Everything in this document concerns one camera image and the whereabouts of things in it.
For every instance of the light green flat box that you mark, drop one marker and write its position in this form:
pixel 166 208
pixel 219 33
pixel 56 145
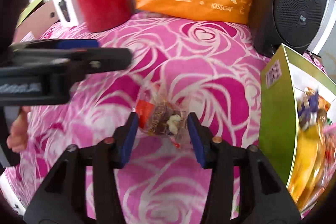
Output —
pixel 32 7

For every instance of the pink rose tablecloth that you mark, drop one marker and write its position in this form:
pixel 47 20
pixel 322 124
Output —
pixel 210 68

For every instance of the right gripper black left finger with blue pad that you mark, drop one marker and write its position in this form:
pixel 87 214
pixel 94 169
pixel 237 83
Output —
pixel 81 186

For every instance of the chocolate treat clear wrap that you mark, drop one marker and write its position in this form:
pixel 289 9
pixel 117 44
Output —
pixel 161 117

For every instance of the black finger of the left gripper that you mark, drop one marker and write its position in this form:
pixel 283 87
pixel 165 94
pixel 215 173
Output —
pixel 97 59

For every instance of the yellow snack packet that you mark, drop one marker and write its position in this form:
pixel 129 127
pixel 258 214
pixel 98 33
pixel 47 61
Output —
pixel 308 164

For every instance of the white box with cup picture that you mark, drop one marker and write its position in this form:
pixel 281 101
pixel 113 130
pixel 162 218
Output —
pixel 68 12

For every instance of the cardboard box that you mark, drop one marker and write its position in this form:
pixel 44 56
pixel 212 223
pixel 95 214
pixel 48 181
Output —
pixel 36 24

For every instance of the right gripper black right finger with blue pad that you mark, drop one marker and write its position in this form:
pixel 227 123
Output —
pixel 244 187

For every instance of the person's left hand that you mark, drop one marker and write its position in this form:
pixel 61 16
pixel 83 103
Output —
pixel 18 138

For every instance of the black speaker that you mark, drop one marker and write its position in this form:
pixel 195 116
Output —
pixel 294 23

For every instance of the green rimmed white tray box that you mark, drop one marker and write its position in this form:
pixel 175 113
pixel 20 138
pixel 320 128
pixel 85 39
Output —
pixel 295 94

